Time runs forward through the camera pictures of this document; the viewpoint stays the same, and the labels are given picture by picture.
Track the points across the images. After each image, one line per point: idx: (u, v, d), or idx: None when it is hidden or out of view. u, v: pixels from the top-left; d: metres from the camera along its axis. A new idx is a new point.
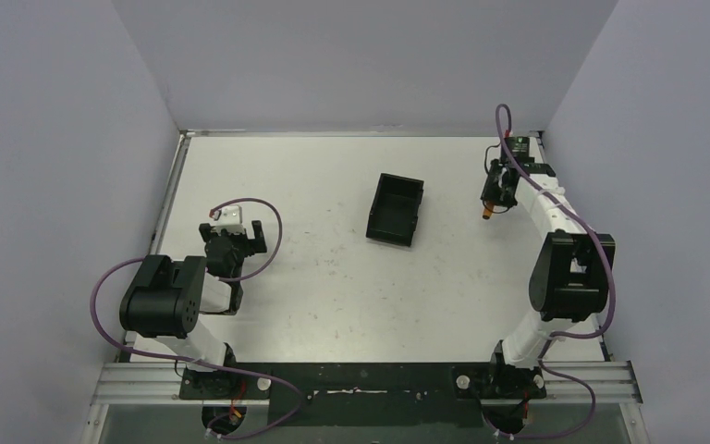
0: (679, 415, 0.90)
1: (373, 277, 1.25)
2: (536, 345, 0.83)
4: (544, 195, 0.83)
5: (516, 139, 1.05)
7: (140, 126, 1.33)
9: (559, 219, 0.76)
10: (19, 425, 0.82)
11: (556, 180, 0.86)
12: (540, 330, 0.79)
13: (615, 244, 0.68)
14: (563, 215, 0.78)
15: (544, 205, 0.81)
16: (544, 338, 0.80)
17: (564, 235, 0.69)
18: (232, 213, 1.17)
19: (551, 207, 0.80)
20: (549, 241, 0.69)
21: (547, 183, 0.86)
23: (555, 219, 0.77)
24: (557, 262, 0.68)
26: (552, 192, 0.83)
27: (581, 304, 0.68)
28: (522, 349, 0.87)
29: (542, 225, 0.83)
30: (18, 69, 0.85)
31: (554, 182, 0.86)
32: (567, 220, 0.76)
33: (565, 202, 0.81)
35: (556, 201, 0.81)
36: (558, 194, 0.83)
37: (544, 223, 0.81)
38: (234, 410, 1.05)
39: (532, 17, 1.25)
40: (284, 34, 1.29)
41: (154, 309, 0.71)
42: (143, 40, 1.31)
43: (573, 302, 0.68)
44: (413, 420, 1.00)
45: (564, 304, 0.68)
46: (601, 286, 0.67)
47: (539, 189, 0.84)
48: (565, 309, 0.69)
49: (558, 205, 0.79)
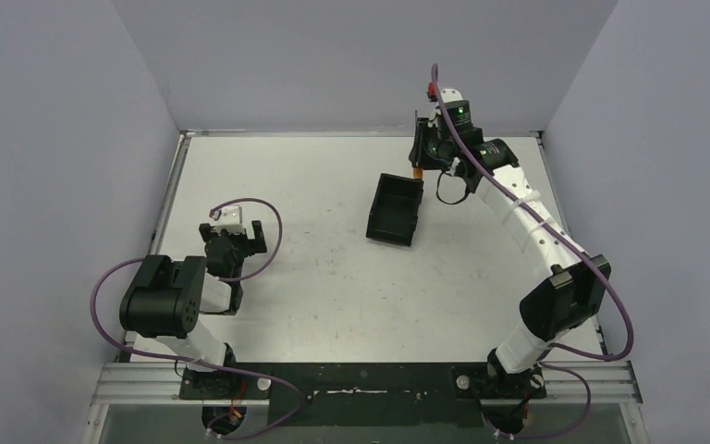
0: (679, 415, 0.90)
1: (373, 278, 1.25)
2: (535, 354, 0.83)
4: (520, 207, 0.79)
5: (457, 110, 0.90)
7: (140, 126, 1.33)
9: (550, 246, 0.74)
10: (19, 425, 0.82)
11: (520, 172, 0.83)
12: (539, 345, 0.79)
13: (607, 264, 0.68)
14: (550, 237, 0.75)
15: (529, 226, 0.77)
16: (544, 349, 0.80)
17: (564, 277, 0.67)
18: (232, 213, 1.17)
19: (535, 228, 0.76)
20: (549, 286, 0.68)
21: (517, 184, 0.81)
23: (544, 246, 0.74)
24: (559, 302, 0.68)
26: (529, 204, 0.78)
27: (576, 318, 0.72)
28: (520, 357, 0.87)
29: (523, 240, 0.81)
30: (18, 72, 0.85)
31: (523, 183, 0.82)
32: (556, 243, 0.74)
33: (549, 217, 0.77)
35: (540, 217, 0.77)
36: (535, 206, 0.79)
37: (529, 243, 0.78)
38: (234, 410, 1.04)
39: (531, 18, 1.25)
40: (284, 35, 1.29)
41: (154, 308, 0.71)
42: (143, 41, 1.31)
43: (569, 321, 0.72)
44: (413, 420, 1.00)
45: (564, 326, 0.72)
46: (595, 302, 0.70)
47: (516, 202, 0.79)
48: (563, 327, 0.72)
49: (544, 226, 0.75)
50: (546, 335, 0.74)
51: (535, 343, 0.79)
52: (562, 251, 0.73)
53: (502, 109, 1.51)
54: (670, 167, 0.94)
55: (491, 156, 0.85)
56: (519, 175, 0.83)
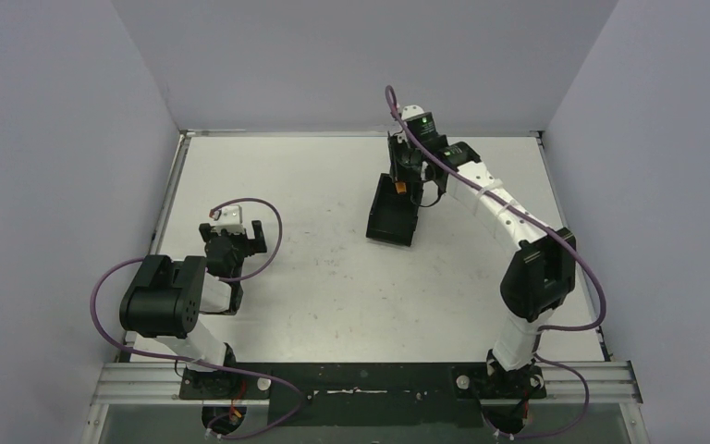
0: (679, 415, 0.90)
1: (373, 277, 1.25)
2: (528, 343, 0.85)
4: (485, 195, 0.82)
5: (421, 119, 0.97)
7: (140, 126, 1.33)
9: (516, 225, 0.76)
10: (19, 425, 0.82)
11: (483, 166, 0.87)
12: (528, 330, 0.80)
13: (572, 235, 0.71)
14: (516, 217, 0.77)
15: (495, 210, 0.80)
16: (534, 335, 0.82)
17: (532, 251, 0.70)
18: (232, 213, 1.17)
19: (500, 212, 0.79)
20: (520, 261, 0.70)
21: (481, 177, 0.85)
23: (510, 226, 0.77)
24: (532, 277, 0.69)
26: (493, 191, 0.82)
27: (555, 293, 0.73)
28: (515, 351, 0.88)
29: (492, 227, 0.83)
30: (18, 71, 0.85)
31: (486, 175, 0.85)
32: (521, 223, 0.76)
33: (512, 200, 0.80)
35: (503, 202, 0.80)
36: (499, 191, 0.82)
37: (497, 228, 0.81)
38: (234, 410, 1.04)
39: (531, 18, 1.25)
40: (284, 34, 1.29)
41: (154, 308, 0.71)
42: (143, 41, 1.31)
43: (549, 296, 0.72)
44: (413, 420, 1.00)
45: (543, 303, 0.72)
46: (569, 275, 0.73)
47: (480, 190, 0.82)
48: (544, 304, 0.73)
49: (507, 208, 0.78)
50: (529, 314, 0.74)
51: (522, 328, 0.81)
52: (528, 228, 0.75)
53: (503, 109, 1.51)
54: (671, 167, 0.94)
55: (454, 156, 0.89)
56: (482, 168, 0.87)
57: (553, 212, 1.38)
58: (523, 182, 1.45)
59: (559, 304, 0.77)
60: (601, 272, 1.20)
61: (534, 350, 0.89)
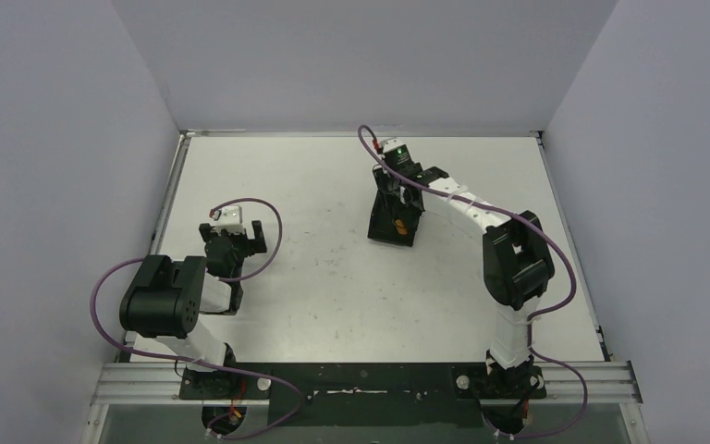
0: (678, 415, 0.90)
1: (373, 277, 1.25)
2: (520, 334, 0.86)
4: (453, 200, 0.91)
5: (396, 152, 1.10)
7: (140, 126, 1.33)
9: (482, 215, 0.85)
10: (19, 425, 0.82)
11: (454, 180, 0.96)
12: (517, 319, 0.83)
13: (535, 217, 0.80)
14: (481, 211, 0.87)
15: (461, 208, 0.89)
16: (524, 325, 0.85)
17: (500, 235, 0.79)
18: (232, 213, 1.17)
19: (467, 209, 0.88)
20: (491, 242, 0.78)
21: (449, 187, 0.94)
23: (477, 218, 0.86)
24: (503, 256, 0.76)
26: (460, 194, 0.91)
27: (540, 277, 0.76)
28: (510, 345, 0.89)
29: (466, 226, 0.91)
30: (18, 72, 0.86)
31: (454, 184, 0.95)
32: (487, 214, 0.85)
33: (476, 198, 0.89)
35: (469, 200, 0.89)
36: (465, 193, 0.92)
37: (469, 224, 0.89)
38: (234, 410, 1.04)
39: (531, 18, 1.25)
40: (284, 33, 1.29)
41: (154, 308, 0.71)
42: (142, 40, 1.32)
43: (532, 279, 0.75)
44: (413, 420, 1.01)
45: (528, 287, 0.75)
46: (545, 256, 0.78)
47: (447, 195, 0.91)
48: (529, 289, 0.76)
49: (472, 204, 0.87)
50: (516, 302, 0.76)
51: (512, 319, 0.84)
52: (493, 217, 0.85)
53: (503, 109, 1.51)
54: (670, 166, 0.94)
55: (425, 178, 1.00)
56: (450, 181, 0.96)
57: (552, 212, 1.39)
58: (522, 183, 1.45)
59: (544, 290, 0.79)
60: (601, 272, 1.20)
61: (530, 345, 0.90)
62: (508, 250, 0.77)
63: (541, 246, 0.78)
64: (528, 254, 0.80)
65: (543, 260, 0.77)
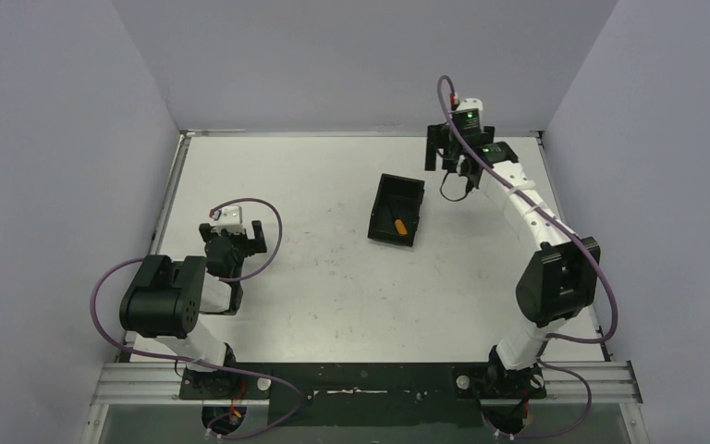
0: (678, 414, 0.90)
1: (375, 278, 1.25)
2: (533, 347, 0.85)
4: (515, 194, 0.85)
5: (466, 116, 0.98)
7: (140, 127, 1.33)
9: (541, 227, 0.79)
10: (19, 425, 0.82)
11: (520, 168, 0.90)
12: (536, 335, 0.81)
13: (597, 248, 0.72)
14: (542, 219, 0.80)
15: (522, 209, 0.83)
16: (541, 340, 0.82)
17: (555, 254, 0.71)
18: (232, 213, 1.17)
19: (528, 212, 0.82)
20: (541, 261, 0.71)
21: (515, 175, 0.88)
23: (535, 227, 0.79)
24: (550, 277, 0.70)
26: (523, 191, 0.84)
27: (572, 304, 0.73)
28: (520, 352, 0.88)
29: (519, 228, 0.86)
30: (18, 72, 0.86)
31: (520, 173, 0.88)
32: (547, 226, 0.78)
33: (542, 203, 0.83)
35: (532, 203, 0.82)
36: (531, 192, 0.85)
37: (523, 228, 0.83)
38: (234, 410, 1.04)
39: (530, 18, 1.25)
40: (284, 34, 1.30)
41: (154, 308, 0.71)
42: (142, 41, 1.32)
43: (566, 304, 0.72)
44: (413, 421, 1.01)
45: (558, 310, 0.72)
46: (588, 289, 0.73)
47: (510, 188, 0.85)
48: (559, 312, 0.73)
49: (534, 210, 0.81)
50: (541, 320, 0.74)
51: (532, 333, 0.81)
52: (553, 231, 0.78)
53: (503, 109, 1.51)
54: (669, 167, 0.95)
55: (493, 154, 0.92)
56: (517, 168, 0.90)
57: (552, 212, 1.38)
58: None
59: (574, 315, 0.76)
60: None
61: (539, 354, 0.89)
62: (558, 272, 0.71)
63: (590, 278, 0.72)
64: (571, 279, 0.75)
65: (582, 289, 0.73)
